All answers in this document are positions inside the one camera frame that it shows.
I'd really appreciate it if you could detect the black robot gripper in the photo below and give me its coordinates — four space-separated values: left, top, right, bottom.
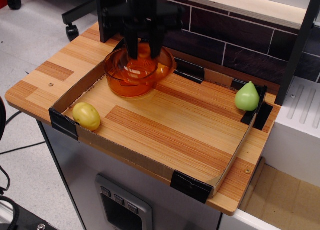
102 2 184 60

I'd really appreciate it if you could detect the orange transparent pot lid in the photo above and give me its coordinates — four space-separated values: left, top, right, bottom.
112 42 177 84

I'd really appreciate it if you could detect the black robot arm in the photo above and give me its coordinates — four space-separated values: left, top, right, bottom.
96 0 184 59

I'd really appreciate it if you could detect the orange transparent plastic pot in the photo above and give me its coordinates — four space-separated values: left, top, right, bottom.
103 49 158 98

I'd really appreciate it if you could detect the black office chair base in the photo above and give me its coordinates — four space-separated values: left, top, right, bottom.
62 0 97 42

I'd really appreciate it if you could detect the yellow toy potato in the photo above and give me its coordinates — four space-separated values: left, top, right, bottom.
72 102 101 131

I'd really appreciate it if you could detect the green toy pear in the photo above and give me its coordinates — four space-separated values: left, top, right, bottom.
235 81 260 112

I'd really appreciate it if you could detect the black caster wheel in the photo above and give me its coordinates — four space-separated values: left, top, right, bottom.
7 0 22 10

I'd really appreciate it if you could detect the cardboard fence with black tape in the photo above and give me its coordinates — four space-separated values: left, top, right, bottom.
49 64 274 212

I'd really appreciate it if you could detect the grey control panel with buttons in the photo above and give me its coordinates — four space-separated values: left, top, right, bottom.
95 174 154 230

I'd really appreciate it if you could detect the white toy sink unit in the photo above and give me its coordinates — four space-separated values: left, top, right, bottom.
263 77 320 186

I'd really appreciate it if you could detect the black cable on floor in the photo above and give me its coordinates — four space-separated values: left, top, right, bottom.
0 109 47 156

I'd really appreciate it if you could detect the black vertical post right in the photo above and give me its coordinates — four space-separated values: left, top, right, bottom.
274 0 320 106

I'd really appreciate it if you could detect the black equipment with braided cable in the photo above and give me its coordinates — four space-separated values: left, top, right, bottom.
0 196 57 230

